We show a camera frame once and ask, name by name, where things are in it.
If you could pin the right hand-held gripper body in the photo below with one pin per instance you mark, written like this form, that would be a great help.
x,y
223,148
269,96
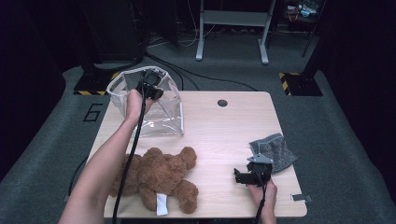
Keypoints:
x,y
260,169

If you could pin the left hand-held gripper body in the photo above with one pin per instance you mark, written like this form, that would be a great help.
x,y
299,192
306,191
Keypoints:
x,y
151,90

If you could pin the grey fluffy cloth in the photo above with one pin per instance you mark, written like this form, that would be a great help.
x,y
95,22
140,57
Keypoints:
x,y
275,151

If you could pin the clear plastic bag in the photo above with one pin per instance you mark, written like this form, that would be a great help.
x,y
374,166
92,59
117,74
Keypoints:
x,y
165,118

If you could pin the brown teddy bear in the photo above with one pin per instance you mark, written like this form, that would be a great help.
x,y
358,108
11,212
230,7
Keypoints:
x,y
162,174

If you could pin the person's left hand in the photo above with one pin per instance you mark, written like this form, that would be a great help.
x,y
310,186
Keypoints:
x,y
135,105

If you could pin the person's right hand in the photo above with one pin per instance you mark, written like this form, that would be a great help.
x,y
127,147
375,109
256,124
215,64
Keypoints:
x,y
266,199

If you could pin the grey tape piece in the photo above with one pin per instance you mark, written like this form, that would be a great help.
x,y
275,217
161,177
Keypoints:
x,y
66,198
301,197

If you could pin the black stand base striped tape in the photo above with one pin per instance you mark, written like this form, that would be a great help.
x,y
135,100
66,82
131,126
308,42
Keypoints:
x,y
303,85
93,84

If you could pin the black cabinet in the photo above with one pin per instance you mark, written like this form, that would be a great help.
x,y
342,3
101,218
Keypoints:
x,y
115,31

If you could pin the dark curtain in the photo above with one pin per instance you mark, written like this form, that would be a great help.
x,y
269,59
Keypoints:
x,y
31,93
367,93

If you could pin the dark shelf with clutter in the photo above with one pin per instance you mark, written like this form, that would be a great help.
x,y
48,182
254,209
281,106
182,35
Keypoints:
x,y
300,12

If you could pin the grey metal desk frame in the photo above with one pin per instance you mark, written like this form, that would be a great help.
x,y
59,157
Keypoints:
x,y
233,18

